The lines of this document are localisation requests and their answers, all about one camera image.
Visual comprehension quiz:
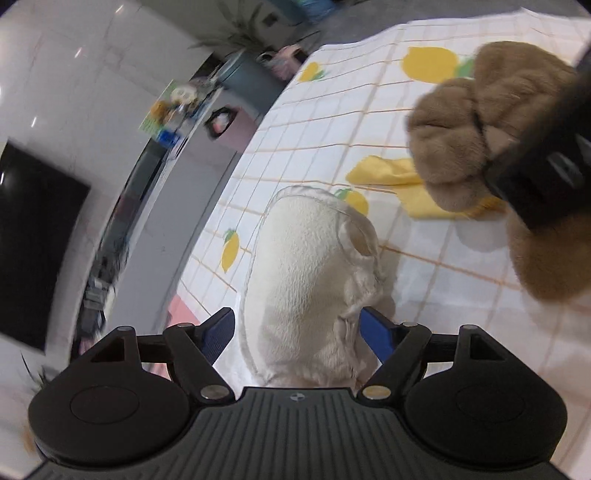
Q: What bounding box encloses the long-leafed potted plant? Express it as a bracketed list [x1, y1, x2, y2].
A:
[189, 0, 278, 56]

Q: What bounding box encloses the brown plush toy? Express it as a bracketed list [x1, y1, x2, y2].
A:
[406, 41, 591, 303]

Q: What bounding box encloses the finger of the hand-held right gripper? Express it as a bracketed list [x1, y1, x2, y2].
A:
[482, 131, 591, 232]
[522, 51, 591, 139]

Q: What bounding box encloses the pink trash bin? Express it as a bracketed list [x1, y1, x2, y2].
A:
[205, 106, 259, 153]

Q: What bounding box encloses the small pink bag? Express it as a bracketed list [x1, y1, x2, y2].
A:
[265, 44, 308, 84]

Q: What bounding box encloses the yellow cloth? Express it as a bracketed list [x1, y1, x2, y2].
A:
[346, 156, 506, 220]

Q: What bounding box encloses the white marble television console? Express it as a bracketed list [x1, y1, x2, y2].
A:
[69, 51, 278, 356]

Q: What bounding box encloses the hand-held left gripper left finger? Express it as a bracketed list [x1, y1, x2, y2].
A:
[74, 307, 237, 407]

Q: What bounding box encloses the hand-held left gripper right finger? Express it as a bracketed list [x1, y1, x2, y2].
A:
[355, 307, 532, 404]

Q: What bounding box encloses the white plush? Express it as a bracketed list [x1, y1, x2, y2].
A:
[238, 185, 398, 388]

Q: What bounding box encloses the black wall television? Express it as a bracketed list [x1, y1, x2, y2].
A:
[0, 141, 92, 354]

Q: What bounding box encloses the grey trash bin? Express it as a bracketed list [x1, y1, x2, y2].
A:
[222, 48, 301, 112]

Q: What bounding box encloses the lemon print checked tablecloth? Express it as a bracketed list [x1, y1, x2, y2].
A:
[175, 7, 591, 467]

